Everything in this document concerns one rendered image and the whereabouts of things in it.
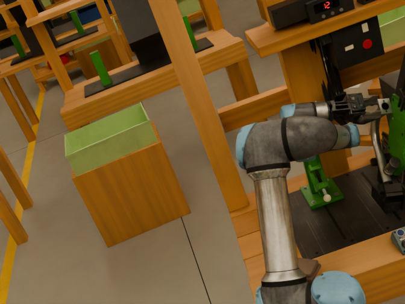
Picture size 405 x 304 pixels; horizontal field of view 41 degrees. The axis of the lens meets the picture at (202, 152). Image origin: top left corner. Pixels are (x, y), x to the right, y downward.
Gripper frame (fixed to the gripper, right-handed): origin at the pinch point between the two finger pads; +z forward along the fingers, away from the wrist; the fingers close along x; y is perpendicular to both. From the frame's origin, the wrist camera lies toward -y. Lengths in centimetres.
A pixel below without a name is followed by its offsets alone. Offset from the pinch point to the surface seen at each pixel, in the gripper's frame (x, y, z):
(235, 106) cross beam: 19, -30, -45
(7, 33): 507, -742, -334
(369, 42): 23.5, 3.5, -0.2
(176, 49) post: 32, -4, -67
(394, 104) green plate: -0.8, 4.6, 2.4
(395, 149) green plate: -13.9, -3.4, 2.5
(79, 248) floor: 7, -249, -144
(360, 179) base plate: -16.0, -32.6, -0.5
